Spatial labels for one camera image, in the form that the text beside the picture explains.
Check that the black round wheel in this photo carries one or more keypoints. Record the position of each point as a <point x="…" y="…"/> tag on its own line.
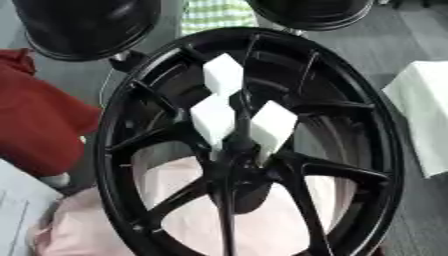
<point x="87" y="26"/>
<point x="315" y="13"/>

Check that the person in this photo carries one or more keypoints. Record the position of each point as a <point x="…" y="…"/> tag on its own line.
<point x="41" y="116"/>

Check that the green white checked cloth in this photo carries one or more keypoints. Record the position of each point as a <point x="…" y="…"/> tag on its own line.
<point x="216" y="15"/>

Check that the black spoked wheel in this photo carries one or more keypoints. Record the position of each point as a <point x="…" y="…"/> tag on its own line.
<point x="350" y="110"/>

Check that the pale pink cloth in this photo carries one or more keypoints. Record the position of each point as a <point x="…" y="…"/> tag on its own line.
<point x="87" y="226"/>

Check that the white pin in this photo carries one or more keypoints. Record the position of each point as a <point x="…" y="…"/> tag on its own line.
<point x="222" y="74"/>
<point x="212" y="120"/>
<point x="272" y="126"/>

